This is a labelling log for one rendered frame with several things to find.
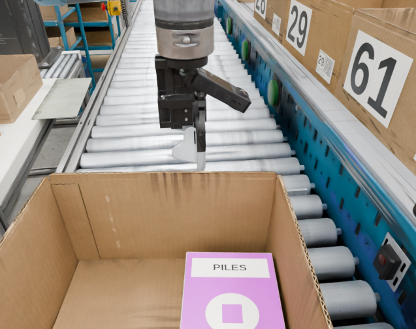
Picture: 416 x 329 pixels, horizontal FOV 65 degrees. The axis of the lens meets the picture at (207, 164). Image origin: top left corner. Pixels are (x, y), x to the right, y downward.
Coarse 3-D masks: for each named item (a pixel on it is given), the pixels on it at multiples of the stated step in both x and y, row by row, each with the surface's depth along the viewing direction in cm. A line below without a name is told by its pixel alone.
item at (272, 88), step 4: (272, 80) 86; (268, 84) 89; (272, 84) 85; (276, 84) 85; (268, 88) 88; (272, 88) 85; (276, 88) 84; (268, 92) 88; (272, 92) 85; (276, 92) 84; (268, 96) 89; (272, 96) 85; (276, 96) 85; (268, 100) 89; (272, 100) 86; (276, 100) 85; (272, 104) 87
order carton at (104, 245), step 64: (64, 192) 41; (128, 192) 42; (192, 192) 42; (256, 192) 42; (0, 256) 31; (64, 256) 44; (128, 256) 49; (0, 320) 31; (64, 320) 41; (128, 320) 41; (320, 320) 26
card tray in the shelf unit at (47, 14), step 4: (40, 8) 191; (44, 8) 191; (48, 8) 192; (52, 8) 192; (60, 8) 203; (64, 8) 211; (44, 12) 193; (48, 12) 193; (52, 12) 193; (64, 12) 210; (44, 16) 194; (48, 16) 194; (52, 16) 194; (56, 16) 195
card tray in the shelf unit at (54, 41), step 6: (48, 30) 225; (54, 30) 226; (66, 30) 226; (72, 30) 224; (48, 36) 228; (54, 36) 228; (60, 36) 228; (72, 36) 223; (54, 42) 202; (60, 42) 202; (72, 42) 223
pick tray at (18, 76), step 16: (0, 64) 103; (16, 64) 104; (32, 64) 101; (0, 80) 106; (16, 80) 89; (32, 80) 100; (0, 96) 82; (16, 96) 89; (32, 96) 99; (0, 112) 84; (16, 112) 88
